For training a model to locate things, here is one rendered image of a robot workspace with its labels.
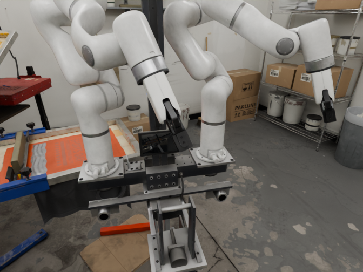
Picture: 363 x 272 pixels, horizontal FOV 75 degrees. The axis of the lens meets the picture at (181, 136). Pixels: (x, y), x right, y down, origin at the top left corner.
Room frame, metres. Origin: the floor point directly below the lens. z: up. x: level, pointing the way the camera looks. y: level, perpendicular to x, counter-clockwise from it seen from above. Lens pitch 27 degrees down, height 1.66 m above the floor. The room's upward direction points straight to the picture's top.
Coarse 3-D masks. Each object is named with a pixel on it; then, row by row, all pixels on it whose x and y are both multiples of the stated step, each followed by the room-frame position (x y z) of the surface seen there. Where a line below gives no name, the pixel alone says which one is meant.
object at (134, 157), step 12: (108, 120) 1.54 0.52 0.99; (120, 120) 1.54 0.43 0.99; (48, 132) 1.36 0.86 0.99; (60, 132) 1.39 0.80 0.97; (72, 132) 1.42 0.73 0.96; (0, 144) 1.23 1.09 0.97; (132, 144) 1.20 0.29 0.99; (132, 156) 1.07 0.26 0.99; (72, 168) 0.95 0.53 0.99; (48, 180) 0.87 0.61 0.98; (60, 180) 0.89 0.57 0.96
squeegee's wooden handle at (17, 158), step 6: (18, 132) 1.21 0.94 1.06; (18, 138) 1.14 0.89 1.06; (24, 138) 1.21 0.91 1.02; (18, 144) 1.07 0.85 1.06; (24, 144) 1.16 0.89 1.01; (18, 150) 1.01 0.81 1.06; (24, 150) 1.11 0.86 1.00; (12, 156) 0.95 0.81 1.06; (18, 156) 0.96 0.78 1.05; (12, 162) 0.91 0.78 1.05; (18, 162) 0.92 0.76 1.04; (18, 168) 0.92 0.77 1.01
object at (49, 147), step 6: (60, 138) 1.34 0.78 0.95; (66, 138) 1.34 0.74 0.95; (72, 138) 1.34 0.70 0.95; (114, 138) 1.34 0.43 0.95; (30, 144) 1.26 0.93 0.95; (36, 144) 1.26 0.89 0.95; (48, 144) 1.26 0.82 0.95; (6, 150) 1.19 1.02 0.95; (12, 150) 1.19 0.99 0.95; (30, 150) 1.19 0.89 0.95; (48, 150) 1.19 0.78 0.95; (54, 150) 1.19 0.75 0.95; (6, 156) 1.12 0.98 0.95; (30, 156) 1.12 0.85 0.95; (6, 162) 1.06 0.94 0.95
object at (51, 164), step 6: (114, 144) 1.26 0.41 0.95; (114, 150) 1.19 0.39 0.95; (120, 150) 1.19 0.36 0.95; (48, 156) 1.12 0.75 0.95; (54, 156) 1.12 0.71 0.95; (114, 156) 1.12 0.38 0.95; (120, 156) 1.12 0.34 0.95; (30, 162) 1.06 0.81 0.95; (48, 162) 1.06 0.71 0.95; (54, 162) 1.06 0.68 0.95; (78, 162) 1.06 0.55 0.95; (6, 168) 1.00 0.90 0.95; (48, 168) 1.00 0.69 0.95; (54, 168) 1.00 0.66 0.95; (60, 168) 1.00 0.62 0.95; (66, 168) 1.00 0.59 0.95; (0, 174) 0.95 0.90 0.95; (30, 174) 0.95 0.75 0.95; (48, 174) 0.95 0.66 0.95; (0, 180) 0.90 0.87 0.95; (6, 180) 0.90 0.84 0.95
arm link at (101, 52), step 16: (80, 0) 0.67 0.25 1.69; (80, 16) 0.61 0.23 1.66; (96, 16) 0.67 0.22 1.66; (80, 32) 0.55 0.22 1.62; (96, 32) 0.69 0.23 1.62; (80, 48) 0.55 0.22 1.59; (96, 48) 0.52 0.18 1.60; (112, 48) 0.54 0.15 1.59; (96, 64) 0.52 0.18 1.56; (112, 64) 0.54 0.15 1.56
